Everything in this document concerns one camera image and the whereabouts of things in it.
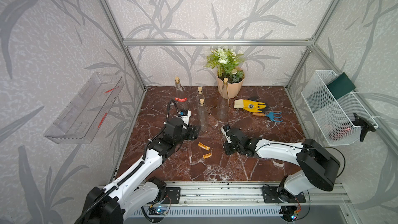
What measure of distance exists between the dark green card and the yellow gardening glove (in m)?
0.41

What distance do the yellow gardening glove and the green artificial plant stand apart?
163 millimetres

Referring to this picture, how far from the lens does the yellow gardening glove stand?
1073 mm

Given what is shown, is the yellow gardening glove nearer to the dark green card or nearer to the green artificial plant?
the green artificial plant

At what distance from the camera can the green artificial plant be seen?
3.14 feet

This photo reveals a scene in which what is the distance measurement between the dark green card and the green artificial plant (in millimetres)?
492

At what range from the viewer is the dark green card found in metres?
0.70
